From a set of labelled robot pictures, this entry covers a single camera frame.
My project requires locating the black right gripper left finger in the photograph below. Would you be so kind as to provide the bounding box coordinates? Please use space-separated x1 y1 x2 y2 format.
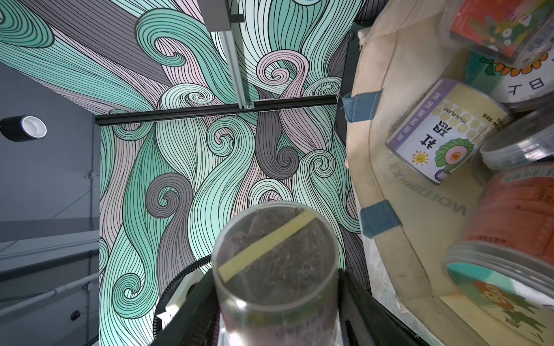
151 270 219 346

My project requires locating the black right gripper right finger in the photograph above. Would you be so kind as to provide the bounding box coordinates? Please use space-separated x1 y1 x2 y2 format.
338 270 427 346

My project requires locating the red label seed jar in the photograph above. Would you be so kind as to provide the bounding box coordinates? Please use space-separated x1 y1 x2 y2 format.
444 163 553 281

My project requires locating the beige canvas tote bag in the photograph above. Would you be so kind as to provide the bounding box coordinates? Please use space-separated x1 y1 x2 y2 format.
341 0 554 346

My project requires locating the teal label seed jar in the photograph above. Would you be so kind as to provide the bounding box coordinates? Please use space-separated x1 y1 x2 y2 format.
446 262 553 345

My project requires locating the purple label seed jar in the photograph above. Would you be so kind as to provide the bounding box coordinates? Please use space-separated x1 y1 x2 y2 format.
385 79 512 185

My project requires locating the black ceiling spotlight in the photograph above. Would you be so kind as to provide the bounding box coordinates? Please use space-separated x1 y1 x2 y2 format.
1 115 48 142

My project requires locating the aluminium wall rail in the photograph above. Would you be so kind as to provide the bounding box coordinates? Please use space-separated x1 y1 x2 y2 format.
198 0 254 110

